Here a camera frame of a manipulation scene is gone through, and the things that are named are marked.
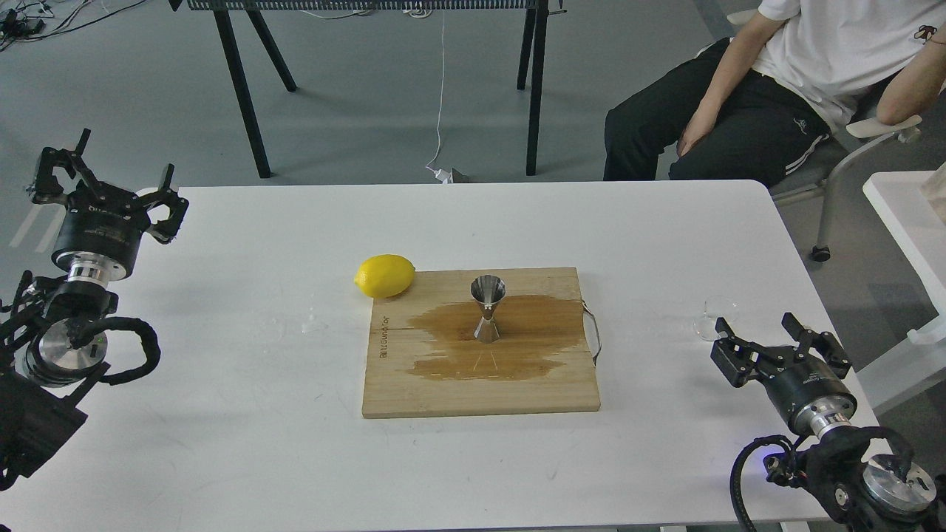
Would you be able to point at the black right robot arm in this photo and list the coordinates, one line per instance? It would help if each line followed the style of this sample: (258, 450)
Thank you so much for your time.
(863, 477)

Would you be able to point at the small clear glass cup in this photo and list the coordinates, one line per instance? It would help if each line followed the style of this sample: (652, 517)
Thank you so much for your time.
(714, 307)

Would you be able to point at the steel double jigger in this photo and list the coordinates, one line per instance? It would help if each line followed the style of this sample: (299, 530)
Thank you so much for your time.
(488, 291)

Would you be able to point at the seated person white shirt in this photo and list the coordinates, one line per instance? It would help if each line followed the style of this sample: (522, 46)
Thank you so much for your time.
(755, 106)

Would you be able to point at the grey office chair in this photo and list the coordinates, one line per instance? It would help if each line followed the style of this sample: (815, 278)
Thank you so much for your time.
(820, 175)

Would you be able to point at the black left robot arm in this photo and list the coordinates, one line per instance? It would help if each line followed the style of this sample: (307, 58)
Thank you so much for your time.
(62, 335)

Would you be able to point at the wooden cutting board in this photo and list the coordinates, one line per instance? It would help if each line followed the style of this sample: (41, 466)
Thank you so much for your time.
(423, 359)

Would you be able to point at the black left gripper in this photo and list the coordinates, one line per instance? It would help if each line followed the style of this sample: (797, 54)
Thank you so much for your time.
(100, 236)

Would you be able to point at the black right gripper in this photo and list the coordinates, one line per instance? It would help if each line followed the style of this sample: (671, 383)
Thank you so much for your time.
(809, 395)

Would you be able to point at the yellow lemon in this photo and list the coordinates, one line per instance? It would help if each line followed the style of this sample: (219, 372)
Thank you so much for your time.
(384, 276)

